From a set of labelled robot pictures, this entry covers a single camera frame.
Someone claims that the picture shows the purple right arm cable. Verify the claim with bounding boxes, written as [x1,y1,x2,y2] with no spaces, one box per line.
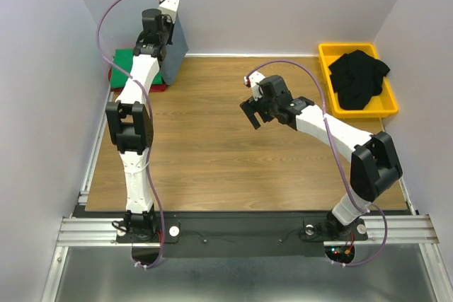
[243,59,387,269]

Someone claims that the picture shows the aluminium extrusion rail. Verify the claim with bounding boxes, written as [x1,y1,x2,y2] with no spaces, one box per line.
[362,213,439,244]

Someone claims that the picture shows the small electronics board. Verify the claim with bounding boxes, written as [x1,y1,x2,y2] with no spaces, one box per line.
[324,245,355,263]

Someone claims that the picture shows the folded red t-shirt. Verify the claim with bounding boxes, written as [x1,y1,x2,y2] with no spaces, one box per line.
[108,69,168,93]

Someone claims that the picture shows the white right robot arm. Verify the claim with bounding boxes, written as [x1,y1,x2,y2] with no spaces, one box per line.
[240,71,403,238]

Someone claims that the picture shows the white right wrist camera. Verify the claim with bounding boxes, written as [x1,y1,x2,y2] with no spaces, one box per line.
[243,71,265,101]

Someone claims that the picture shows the folded green t-shirt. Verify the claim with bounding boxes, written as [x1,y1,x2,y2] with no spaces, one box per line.
[109,49,137,91]

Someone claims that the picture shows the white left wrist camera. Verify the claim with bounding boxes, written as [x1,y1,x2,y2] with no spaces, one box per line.
[159,0,180,22]

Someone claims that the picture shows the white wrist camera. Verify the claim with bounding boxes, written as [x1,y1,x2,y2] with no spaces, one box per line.
[159,0,180,22]
[243,71,265,101]

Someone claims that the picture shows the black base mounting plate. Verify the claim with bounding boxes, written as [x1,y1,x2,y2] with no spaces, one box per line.
[112,211,368,262]

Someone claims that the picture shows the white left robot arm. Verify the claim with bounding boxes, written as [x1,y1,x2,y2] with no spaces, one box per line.
[105,7,177,241]

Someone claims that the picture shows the black crumpled t-shirt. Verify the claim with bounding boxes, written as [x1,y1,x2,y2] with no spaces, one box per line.
[328,50,390,110]

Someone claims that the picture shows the blue-grey t-shirt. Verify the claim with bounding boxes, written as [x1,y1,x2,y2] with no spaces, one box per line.
[160,18,188,86]

